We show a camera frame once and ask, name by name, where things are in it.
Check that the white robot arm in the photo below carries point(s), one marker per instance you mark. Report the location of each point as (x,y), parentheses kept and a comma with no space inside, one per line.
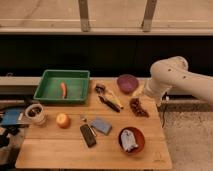
(173,72)

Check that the orange apple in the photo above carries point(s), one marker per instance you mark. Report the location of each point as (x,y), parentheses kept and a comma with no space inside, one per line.
(63,120)

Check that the orange carrot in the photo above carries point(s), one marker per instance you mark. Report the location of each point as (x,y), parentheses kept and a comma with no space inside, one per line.
(64,90)

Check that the green plastic tray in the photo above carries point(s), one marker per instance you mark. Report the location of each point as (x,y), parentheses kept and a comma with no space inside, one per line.
(49,88)

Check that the yellow corn cob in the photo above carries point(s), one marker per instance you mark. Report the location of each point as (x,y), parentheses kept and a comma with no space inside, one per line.
(114,98)

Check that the dark red grape bunch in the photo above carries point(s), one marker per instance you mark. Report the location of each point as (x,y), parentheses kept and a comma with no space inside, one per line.
(137,109)

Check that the metal window post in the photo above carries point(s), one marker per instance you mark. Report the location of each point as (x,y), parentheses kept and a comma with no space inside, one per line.
(84,15)
(148,15)

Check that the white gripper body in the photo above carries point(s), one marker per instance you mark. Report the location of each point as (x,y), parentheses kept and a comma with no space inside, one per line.
(138,92)

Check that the blue box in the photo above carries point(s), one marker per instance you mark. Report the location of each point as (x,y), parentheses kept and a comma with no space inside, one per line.
(11,117)

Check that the black remote control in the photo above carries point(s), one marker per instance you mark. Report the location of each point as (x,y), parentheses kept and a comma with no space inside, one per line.
(88,135)

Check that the white crumpled cloth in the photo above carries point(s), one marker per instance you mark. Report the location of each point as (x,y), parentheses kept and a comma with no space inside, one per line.
(128,140)

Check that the right metal window post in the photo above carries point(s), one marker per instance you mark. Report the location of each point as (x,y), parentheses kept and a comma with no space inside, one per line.
(148,15)

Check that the red bowl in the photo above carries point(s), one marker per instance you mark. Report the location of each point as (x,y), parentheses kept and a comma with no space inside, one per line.
(140,140)

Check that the left metal window post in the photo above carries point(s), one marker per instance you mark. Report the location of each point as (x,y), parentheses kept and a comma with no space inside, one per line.
(84,15)

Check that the blue sponge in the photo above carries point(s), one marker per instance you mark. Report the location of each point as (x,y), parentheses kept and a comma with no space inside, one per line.
(101,125)

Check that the white cup with dark contents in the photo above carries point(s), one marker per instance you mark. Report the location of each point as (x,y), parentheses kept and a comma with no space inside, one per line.
(35,113)

